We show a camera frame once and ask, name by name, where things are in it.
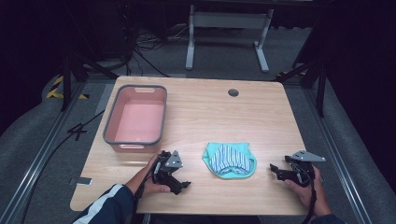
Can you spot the black cross tape mark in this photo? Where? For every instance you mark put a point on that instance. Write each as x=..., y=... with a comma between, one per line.
x=77, y=131

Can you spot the person's right hand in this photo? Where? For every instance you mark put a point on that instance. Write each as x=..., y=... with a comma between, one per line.
x=311, y=196

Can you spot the teal striped underwear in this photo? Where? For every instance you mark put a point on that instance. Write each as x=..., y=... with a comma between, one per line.
x=229, y=161

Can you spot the black metal stand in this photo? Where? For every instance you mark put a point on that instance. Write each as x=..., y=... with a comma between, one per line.
x=320, y=90
x=66, y=81

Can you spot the white metal table frame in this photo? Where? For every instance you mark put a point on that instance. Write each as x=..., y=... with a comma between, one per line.
x=229, y=20

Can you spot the aluminium floor rail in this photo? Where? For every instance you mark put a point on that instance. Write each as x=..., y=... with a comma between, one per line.
x=34, y=165
x=339, y=155

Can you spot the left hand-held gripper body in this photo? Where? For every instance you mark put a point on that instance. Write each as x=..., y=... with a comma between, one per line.
x=173, y=161

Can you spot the pink basin with grey rim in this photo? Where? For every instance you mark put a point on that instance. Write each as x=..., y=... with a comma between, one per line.
x=138, y=119

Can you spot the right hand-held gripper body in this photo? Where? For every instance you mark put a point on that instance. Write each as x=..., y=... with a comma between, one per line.
x=303, y=168

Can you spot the person's left hand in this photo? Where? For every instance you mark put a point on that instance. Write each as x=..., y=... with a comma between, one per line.
x=148, y=183

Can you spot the yellow black striped floor tape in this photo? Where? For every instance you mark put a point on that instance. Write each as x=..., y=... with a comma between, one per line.
x=55, y=91

